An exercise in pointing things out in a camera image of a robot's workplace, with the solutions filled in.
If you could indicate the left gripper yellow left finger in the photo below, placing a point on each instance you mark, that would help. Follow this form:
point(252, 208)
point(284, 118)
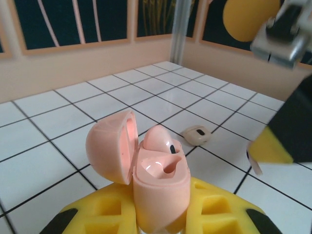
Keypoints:
point(102, 212)

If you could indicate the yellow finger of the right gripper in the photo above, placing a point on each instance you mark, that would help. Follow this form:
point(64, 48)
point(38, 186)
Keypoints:
point(273, 151)

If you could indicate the aluminium corner post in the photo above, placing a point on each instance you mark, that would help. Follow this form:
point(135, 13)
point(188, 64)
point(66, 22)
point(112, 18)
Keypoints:
point(179, 31)

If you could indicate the beige earbud charging case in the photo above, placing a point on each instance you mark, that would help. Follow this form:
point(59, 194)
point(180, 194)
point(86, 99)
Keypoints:
point(195, 136)

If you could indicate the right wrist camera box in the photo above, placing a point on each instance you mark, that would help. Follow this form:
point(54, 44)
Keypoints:
point(280, 41)

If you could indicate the pink round earbud charging case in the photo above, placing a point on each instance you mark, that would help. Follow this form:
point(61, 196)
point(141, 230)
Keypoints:
point(158, 195)

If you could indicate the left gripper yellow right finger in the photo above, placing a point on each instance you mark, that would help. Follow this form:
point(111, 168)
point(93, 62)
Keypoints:
point(219, 212)

